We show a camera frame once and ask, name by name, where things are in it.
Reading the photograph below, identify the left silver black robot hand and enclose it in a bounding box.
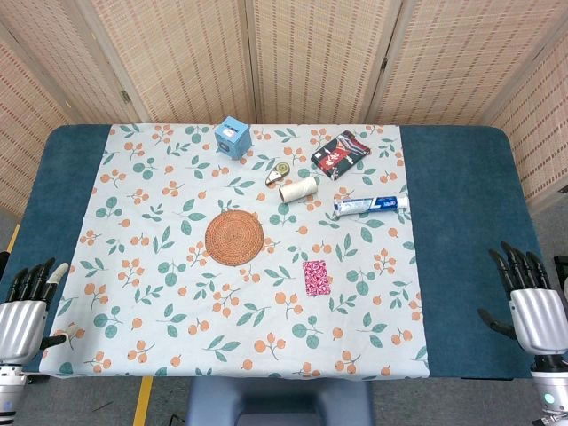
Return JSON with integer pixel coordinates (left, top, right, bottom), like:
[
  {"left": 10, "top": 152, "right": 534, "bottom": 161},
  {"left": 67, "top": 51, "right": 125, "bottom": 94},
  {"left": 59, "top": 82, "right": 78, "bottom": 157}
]
[{"left": 0, "top": 256, "right": 80, "bottom": 366}]

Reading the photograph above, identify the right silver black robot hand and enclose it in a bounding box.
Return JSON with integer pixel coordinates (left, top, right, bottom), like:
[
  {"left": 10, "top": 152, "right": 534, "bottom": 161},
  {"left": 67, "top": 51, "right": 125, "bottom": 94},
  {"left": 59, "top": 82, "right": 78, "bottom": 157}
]
[{"left": 477, "top": 241, "right": 568, "bottom": 356}]

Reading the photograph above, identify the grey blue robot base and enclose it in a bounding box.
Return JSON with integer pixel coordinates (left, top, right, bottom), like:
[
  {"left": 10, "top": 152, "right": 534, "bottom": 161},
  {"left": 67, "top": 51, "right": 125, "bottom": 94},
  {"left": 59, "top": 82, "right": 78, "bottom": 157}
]
[{"left": 185, "top": 376, "right": 374, "bottom": 426}]

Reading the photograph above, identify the black and red packet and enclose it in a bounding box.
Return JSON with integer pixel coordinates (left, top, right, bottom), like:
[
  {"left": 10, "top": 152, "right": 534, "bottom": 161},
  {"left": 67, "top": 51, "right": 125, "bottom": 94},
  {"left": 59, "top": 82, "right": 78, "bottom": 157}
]
[{"left": 310, "top": 130, "right": 372, "bottom": 182}]

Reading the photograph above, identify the black white floor device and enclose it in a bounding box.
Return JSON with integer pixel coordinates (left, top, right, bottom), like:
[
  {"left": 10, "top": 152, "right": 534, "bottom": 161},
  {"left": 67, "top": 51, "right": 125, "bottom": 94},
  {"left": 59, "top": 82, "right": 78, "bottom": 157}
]
[{"left": 552, "top": 255, "right": 568, "bottom": 307}]

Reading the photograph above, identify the yellow floor tape strip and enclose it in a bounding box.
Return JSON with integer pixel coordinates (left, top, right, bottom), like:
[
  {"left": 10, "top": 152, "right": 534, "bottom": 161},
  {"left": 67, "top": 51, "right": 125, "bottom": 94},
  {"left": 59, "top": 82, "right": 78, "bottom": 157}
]
[
  {"left": 132, "top": 375, "right": 154, "bottom": 426},
  {"left": 6, "top": 224, "right": 21, "bottom": 263}
]

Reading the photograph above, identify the floral leaf print tablecloth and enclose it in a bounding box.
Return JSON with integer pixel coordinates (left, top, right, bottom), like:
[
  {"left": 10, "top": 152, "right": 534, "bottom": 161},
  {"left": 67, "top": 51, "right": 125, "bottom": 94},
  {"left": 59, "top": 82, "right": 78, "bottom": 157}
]
[{"left": 38, "top": 122, "right": 430, "bottom": 379}]

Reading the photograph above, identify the white blue toothpaste tube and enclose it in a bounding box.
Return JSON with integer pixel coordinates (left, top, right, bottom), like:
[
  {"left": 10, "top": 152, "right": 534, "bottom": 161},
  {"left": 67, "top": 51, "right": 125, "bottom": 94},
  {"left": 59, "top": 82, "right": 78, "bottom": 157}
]
[{"left": 333, "top": 193, "right": 409, "bottom": 217}]

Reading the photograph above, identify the round woven rattan coaster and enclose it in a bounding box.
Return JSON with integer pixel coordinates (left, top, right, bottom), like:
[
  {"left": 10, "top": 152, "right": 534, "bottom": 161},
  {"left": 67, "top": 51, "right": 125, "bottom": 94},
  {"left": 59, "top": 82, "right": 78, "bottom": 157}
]
[{"left": 204, "top": 210, "right": 266, "bottom": 267}]

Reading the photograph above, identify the cardboard paper tube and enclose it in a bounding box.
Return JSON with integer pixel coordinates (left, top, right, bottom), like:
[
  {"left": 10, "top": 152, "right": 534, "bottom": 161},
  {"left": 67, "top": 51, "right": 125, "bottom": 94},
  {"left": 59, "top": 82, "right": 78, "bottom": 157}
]
[{"left": 278, "top": 176, "right": 320, "bottom": 204}]

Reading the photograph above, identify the blue cube cardboard box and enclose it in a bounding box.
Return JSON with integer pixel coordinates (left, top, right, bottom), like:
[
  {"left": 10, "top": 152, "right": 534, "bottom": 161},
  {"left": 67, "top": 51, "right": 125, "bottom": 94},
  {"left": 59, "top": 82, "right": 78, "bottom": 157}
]
[{"left": 214, "top": 115, "right": 253, "bottom": 160}]

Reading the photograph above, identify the correction tape dispenser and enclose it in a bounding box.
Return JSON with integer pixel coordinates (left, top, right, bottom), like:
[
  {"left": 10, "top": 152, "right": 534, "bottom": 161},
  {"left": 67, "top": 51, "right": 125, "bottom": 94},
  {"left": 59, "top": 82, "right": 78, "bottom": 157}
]
[{"left": 264, "top": 162, "right": 292, "bottom": 186}]

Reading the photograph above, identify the woven bamboo folding screen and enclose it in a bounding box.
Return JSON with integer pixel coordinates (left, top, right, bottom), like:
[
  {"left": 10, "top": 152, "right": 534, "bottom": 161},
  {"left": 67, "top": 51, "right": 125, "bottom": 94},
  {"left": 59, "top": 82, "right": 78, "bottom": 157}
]
[{"left": 0, "top": 0, "right": 568, "bottom": 214}]

